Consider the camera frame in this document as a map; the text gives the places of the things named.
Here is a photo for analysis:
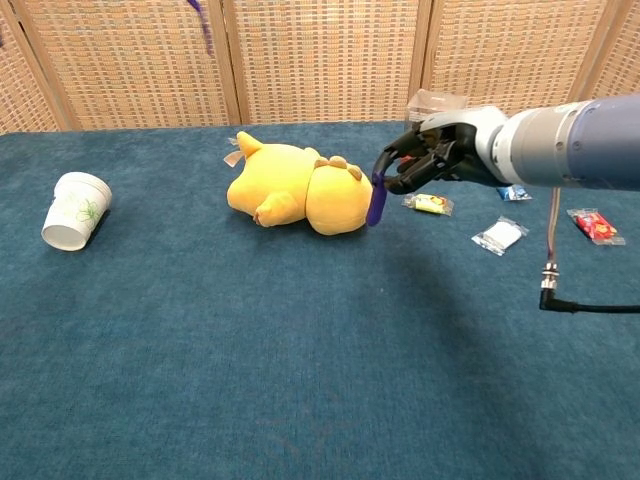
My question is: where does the white paper cup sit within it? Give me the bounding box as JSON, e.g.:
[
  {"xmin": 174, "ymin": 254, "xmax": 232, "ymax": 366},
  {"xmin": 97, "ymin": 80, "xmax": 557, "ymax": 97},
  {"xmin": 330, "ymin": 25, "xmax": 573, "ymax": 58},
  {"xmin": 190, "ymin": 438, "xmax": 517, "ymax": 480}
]
[{"xmin": 41, "ymin": 171, "xmax": 113, "ymax": 252}]

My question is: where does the woven bamboo screen panel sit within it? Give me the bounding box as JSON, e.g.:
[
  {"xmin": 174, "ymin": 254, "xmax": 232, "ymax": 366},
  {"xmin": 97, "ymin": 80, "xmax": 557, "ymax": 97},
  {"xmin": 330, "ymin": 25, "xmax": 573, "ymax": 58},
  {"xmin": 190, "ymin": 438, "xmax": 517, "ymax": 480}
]
[
  {"xmin": 9, "ymin": 0, "xmax": 246, "ymax": 132},
  {"xmin": 574, "ymin": 0, "xmax": 640, "ymax": 99},
  {"xmin": 219, "ymin": 0, "xmax": 434, "ymax": 126},
  {"xmin": 0, "ymin": 9, "xmax": 59, "ymax": 134},
  {"xmin": 422, "ymin": 0, "xmax": 621, "ymax": 110}
]

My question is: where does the yellow candy packet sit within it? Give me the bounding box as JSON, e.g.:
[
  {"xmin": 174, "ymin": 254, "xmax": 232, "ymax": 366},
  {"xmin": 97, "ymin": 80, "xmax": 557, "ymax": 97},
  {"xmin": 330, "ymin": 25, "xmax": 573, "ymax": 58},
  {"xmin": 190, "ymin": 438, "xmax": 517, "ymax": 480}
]
[{"xmin": 402, "ymin": 193, "xmax": 455, "ymax": 217}]

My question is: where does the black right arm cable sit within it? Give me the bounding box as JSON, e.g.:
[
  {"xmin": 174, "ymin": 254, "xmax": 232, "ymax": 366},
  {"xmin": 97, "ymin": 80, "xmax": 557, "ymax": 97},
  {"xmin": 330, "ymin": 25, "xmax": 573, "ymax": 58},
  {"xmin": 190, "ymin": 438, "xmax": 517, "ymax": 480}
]
[{"xmin": 538, "ymin": 187, "xmax": 640, "ymax": 315}]

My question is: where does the blue carpet table mat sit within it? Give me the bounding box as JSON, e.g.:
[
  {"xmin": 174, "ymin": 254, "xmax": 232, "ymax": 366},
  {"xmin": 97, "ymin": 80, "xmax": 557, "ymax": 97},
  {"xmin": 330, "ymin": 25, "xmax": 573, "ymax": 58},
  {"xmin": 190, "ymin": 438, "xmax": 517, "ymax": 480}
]
[{"xmin": 0, "ymin": 119, "xmax": 640, "ymax": 480}]

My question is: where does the yellow plush toy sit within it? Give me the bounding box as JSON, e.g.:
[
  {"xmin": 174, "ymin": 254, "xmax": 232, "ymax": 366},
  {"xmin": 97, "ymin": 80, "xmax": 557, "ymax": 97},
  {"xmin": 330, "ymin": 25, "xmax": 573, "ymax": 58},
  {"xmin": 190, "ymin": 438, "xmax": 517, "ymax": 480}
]
[{"xmin": 223, "ymin": 130, "xmax": 374, "ymax": 237}]

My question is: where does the blue candy packet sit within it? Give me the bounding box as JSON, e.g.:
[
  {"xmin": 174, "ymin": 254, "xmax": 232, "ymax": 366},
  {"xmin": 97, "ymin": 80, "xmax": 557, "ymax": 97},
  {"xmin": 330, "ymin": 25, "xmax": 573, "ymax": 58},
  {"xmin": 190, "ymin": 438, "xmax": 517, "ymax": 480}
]
[{"xmin": 495, "ymin": 183, "xmax": 533, "ymax": 203}]

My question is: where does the red candy packet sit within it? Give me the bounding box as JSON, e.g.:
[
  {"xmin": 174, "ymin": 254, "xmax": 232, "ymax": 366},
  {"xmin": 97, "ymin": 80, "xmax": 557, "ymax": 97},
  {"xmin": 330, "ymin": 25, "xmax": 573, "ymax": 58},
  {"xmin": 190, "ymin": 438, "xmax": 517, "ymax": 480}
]
[{"xmin": 566, "ymin": 207, "xmax": 627, "ymax": 246}]

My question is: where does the white candy packet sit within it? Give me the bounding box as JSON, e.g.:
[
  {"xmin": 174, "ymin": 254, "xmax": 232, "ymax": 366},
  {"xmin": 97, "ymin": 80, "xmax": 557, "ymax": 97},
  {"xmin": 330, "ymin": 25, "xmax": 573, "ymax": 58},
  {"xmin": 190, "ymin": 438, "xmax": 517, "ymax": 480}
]
[{"xmin": 470, "ymin": 215, "xmax": 530, "ymax": 257}]

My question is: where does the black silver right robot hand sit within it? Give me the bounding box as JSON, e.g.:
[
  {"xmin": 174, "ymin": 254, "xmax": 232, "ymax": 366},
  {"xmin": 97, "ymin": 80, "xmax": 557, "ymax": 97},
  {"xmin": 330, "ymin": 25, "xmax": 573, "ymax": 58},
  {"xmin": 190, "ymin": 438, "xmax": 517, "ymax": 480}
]
[{"xmin": 372, "ymin": 106, "xmax": 506, "ymax": 196}]

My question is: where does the purple flexible strip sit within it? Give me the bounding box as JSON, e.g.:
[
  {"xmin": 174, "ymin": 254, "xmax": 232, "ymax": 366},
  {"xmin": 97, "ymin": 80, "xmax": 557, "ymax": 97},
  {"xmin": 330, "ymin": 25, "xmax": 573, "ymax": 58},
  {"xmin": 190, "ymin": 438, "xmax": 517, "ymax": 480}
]
[{"xmin": 366, "ymin": 171, "xmax": 388, "ymax": 227}]

